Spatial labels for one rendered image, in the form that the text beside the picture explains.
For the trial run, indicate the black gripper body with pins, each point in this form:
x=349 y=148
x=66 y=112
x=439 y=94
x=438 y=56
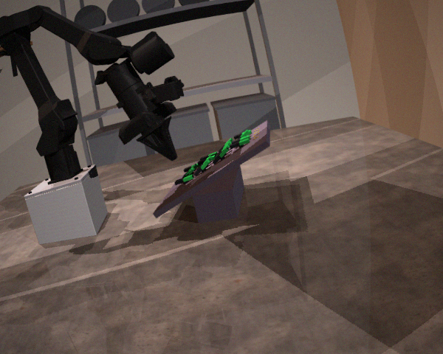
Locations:
x=142 y=118

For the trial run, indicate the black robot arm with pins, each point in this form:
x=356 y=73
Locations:
x=57 y=118

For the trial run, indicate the mauve switch panel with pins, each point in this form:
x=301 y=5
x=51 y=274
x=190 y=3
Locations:
x=216 y=182

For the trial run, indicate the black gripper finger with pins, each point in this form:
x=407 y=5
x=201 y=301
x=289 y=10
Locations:
x=157 y=139
x=168 y=132

